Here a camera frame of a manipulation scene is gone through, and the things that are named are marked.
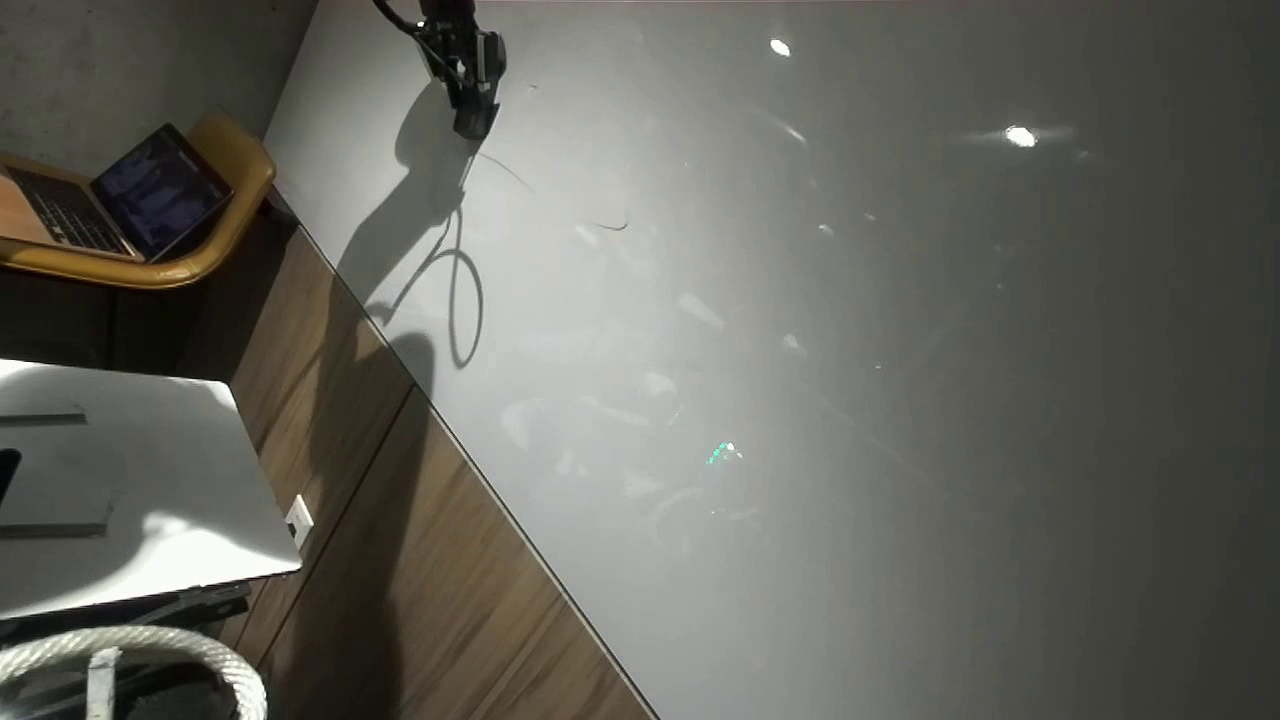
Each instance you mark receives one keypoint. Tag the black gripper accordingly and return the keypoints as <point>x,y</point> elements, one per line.
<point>466,40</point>

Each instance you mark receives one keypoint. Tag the large white board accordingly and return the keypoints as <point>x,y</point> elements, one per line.
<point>865,402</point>

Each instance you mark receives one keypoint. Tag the open laptop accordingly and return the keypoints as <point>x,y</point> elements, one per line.
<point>153,193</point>

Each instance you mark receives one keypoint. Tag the white wall socket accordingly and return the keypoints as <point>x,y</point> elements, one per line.
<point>299,521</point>

